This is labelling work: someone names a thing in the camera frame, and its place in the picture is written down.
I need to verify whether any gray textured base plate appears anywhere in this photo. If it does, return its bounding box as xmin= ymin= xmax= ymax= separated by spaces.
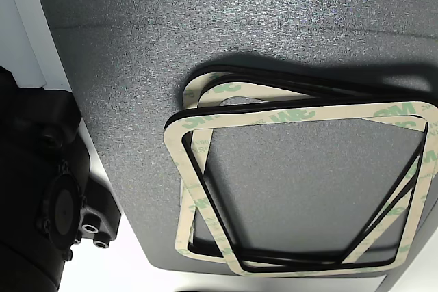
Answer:
xmin=36 ymin=0 xmax=438 ymax=272

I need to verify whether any tan adhesive frame black foam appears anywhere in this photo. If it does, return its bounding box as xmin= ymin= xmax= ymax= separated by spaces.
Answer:
xmin=163 ymin=100 xmax=438 ymax=278
xmin=190 ymin=78 xmax=438 ymax=265
xmin=173 ymin=62 xmax=433 ymax=263

